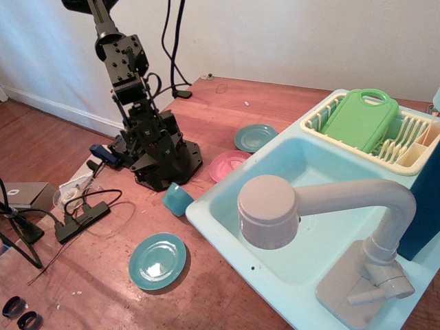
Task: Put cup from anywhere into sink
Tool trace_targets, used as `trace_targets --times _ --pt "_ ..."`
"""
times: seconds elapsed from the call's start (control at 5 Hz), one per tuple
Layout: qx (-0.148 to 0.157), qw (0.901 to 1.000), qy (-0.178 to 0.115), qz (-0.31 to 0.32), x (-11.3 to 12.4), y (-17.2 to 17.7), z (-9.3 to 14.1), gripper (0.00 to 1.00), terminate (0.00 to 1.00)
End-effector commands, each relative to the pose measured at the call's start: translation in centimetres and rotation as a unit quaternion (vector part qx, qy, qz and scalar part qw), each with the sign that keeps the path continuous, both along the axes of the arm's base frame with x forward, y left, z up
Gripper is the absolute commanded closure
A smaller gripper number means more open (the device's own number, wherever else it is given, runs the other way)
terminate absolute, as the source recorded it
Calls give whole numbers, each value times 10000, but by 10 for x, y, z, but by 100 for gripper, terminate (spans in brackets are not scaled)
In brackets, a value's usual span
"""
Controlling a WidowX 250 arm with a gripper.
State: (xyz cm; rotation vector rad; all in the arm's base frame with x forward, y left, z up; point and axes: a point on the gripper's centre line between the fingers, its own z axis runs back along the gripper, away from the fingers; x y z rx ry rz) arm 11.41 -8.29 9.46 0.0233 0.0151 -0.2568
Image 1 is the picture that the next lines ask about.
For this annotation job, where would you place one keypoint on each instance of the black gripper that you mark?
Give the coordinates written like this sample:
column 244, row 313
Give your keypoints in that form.
column 155, row 133

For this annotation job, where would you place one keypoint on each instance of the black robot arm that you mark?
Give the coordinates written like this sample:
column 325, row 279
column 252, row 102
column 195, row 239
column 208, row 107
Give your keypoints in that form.
column 124, row 59

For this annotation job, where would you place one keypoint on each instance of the teal toy cup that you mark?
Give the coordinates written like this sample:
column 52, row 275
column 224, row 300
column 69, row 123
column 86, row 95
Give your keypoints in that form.
column 176, row 199

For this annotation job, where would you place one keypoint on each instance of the light blue toy sink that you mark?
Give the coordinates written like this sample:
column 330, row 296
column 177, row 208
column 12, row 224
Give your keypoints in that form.
column 287, row 278

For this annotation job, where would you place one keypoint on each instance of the pink plate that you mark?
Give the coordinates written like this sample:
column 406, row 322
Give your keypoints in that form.
column 223, row 164

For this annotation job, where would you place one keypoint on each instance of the blue clamp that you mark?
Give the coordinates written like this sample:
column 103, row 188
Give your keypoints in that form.
column 99, row 151

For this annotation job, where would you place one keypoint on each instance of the teal plate far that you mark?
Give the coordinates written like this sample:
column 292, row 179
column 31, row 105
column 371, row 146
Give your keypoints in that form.
column 253, row 137

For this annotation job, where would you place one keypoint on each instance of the teal plate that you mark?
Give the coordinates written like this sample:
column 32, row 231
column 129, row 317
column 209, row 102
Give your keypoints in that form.
column 253, row 137
column 157, row 261

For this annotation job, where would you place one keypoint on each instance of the clear tape roll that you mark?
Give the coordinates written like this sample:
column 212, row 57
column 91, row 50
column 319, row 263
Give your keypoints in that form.
column 64, row 195

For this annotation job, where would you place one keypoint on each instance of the teal plate near front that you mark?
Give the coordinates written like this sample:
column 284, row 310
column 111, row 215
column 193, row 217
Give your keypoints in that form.
column 157, row 261

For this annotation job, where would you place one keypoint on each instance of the black usb hub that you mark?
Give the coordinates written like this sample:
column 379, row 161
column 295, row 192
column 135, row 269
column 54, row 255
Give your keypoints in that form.
column 73, row 226

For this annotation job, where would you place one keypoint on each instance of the grey box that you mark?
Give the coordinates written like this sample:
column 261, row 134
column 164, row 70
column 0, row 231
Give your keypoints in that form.
column 23, row 195

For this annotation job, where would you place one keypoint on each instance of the black tripod stand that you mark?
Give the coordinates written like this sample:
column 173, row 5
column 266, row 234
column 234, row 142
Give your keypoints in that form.
column 26, row 231

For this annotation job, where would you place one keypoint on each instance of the green cutting board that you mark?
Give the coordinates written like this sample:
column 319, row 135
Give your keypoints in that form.
column 361, row 118

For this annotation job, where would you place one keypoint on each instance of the black tape roll right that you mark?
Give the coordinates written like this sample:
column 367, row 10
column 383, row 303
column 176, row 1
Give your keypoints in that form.
column 30, row 320

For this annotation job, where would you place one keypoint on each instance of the black tape roll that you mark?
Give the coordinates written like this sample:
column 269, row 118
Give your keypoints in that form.
column 14, row 307
column 30, row 320

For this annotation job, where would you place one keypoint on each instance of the black tape roll left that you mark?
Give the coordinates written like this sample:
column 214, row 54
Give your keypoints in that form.
column 14, row 307

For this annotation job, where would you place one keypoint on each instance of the cream dish rack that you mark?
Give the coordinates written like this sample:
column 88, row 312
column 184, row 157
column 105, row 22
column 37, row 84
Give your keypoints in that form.
column 405, row 147

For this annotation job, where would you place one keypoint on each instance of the grey toy faucet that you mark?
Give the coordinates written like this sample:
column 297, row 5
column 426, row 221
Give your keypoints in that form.
column 367, row 274

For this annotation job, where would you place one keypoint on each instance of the dark blue box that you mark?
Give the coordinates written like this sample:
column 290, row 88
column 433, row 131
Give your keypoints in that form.
column 425, row 224

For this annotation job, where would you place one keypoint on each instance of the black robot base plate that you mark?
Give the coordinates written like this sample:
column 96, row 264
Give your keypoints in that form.
column 155, row 173

